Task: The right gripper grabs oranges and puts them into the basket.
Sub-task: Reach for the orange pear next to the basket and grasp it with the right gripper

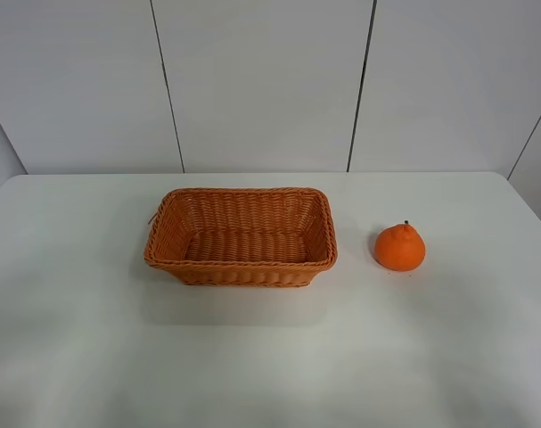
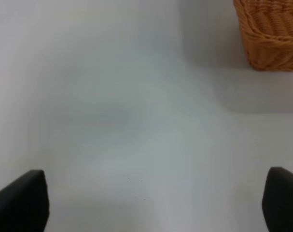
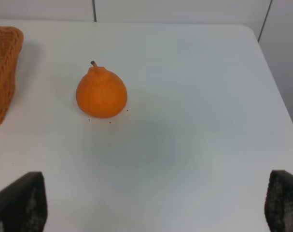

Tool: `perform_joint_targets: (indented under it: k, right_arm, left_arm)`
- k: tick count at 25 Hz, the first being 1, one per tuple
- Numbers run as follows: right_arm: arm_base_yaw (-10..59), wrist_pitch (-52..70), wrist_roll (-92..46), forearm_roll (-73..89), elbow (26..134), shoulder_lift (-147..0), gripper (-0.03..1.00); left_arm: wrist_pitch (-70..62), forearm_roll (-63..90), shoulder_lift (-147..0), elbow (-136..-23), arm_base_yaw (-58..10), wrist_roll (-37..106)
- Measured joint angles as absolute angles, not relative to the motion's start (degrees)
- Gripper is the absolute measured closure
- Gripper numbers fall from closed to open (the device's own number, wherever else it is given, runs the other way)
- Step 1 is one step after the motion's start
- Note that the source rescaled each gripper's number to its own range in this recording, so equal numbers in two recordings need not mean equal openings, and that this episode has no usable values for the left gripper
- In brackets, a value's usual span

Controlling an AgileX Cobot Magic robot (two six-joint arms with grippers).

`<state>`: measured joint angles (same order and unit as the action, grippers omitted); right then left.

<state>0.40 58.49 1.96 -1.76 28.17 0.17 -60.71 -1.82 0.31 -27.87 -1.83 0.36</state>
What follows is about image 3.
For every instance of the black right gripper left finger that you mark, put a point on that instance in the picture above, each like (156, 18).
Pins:
(23, 204)

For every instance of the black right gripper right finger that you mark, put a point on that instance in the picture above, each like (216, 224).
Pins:
(278, 207)

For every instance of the orange with stem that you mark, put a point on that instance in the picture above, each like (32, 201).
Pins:
(101, 93)

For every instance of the orange wicker basket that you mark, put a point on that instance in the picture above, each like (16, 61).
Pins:
(11, 41)

